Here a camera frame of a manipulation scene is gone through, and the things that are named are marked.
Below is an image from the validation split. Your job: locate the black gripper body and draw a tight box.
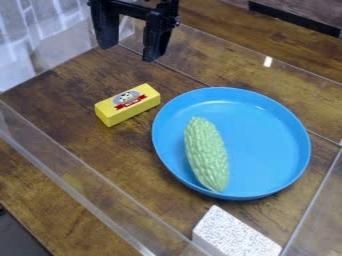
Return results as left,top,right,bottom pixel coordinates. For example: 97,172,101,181
87,0,180,20

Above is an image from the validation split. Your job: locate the white speckled foam block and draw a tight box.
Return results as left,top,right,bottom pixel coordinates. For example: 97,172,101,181
193,205,282,256

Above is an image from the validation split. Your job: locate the yellow butter box toy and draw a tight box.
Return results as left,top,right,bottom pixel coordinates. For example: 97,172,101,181
95,83,162,127

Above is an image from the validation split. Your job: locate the green bitter gourd toy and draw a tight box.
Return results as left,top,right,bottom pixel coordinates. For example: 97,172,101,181
185,117,230,192

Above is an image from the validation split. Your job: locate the black bar on table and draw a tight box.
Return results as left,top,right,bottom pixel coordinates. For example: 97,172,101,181
249,1,342,39

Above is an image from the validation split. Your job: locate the clear acrylic enclosure wall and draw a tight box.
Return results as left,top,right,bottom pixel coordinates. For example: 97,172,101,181
0,0,342,256

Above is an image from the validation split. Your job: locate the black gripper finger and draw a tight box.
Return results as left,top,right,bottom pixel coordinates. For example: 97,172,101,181
144,12,181,62
90,3,119,49

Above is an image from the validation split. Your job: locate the blue round plastic tray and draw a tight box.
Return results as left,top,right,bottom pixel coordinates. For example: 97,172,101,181
152,87,312,201

